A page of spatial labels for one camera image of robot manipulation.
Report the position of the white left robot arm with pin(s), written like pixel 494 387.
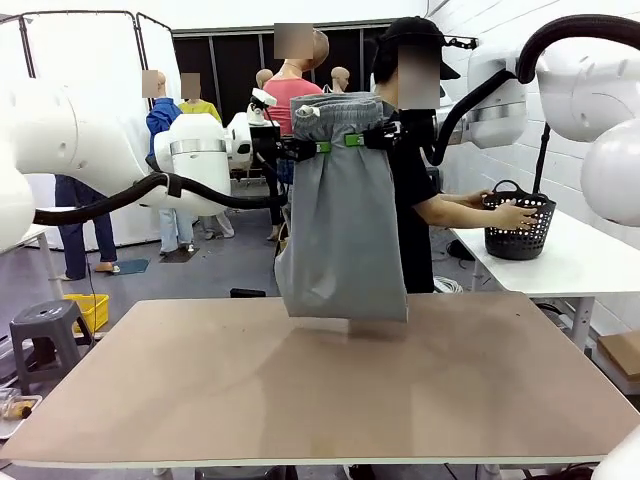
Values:
pixel 75 140

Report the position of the black partition wall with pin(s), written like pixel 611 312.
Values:
pixel 230 55

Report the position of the person's left forearm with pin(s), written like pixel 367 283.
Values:
pixel 455 198

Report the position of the dark blue floor mat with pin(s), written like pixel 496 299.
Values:
pixel 132 265

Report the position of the yellow shirt mannequin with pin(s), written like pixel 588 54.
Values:
pixel 200 106

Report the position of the yellow plastic crate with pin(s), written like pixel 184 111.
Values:
pixel 92 310

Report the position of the dark jeans leg mannequin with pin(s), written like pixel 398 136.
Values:
pixel 75 240

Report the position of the black perforated plastic basket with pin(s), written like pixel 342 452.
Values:
pixel 520 245

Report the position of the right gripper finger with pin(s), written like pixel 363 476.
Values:
pixel 354 140
pixel 390 130

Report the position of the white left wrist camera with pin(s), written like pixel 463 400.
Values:
pixel 262 97

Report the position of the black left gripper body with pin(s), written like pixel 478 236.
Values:
pixel 267 142

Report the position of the person's right hand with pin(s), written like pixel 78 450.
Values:
pixel 515 217

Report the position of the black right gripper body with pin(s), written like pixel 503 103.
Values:
pixel 417 132

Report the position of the blue shirt mannequin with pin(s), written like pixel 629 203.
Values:
pixel 162 112

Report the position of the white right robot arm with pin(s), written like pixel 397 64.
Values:
pixel 590 75

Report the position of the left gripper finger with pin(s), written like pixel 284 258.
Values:
pixel 300 143
pixel 322 148

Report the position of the person's left hand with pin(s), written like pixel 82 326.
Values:
pixel 481 200

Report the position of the white food tray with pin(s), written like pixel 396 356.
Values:
pixel 20 415

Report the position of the person's right forearm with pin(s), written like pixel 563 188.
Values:
pixel 460 212

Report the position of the pink shirt mannequin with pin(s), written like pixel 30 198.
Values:
pixel 295 87

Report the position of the person in black t-shirt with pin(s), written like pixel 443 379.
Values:
pixel 420 240

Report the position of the cream shirt mannequin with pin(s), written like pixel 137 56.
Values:
pixel 264 79

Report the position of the narrow white backdrop screen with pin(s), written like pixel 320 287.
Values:
pixel 155 50

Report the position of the flat cardboard box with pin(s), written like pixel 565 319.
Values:
pixel 622 357

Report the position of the wide white backdrop screen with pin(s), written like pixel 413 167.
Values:
pixel 90 55

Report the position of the bald bare mannequin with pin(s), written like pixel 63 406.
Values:
pixel 341 79

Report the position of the black block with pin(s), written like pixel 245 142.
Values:
pixel 247 292

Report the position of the grey plastic stool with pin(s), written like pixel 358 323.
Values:
pixel 45 320

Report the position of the grey training pants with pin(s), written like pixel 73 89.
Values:
pixel 345 225

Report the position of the large white table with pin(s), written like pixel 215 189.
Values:
pixel 575 270

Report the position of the black cap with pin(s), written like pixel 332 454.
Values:
pixel 415 32

